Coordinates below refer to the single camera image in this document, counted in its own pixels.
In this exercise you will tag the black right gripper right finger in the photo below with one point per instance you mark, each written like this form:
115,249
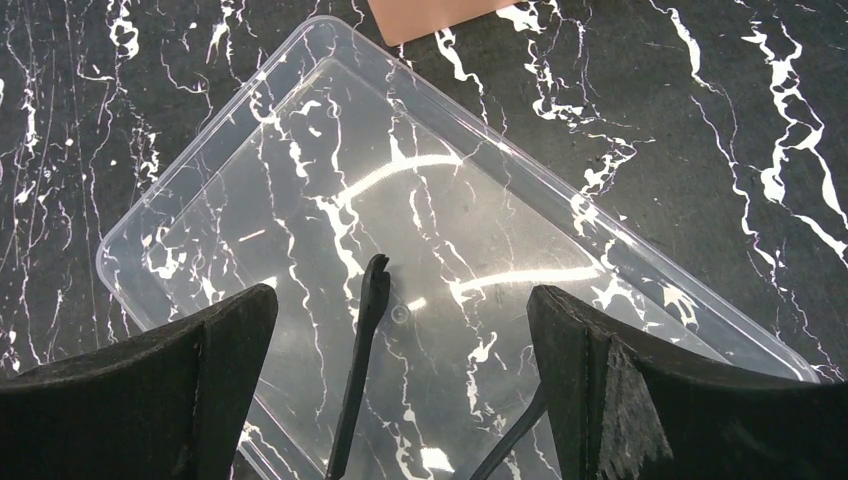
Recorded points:
623,404

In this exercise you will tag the clear plastic tray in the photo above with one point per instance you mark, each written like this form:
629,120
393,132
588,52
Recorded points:
333,152

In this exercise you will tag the peach desk file organizer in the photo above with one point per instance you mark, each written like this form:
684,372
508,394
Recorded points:
400,21

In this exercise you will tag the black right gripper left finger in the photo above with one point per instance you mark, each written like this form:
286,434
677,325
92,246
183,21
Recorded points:
169,403

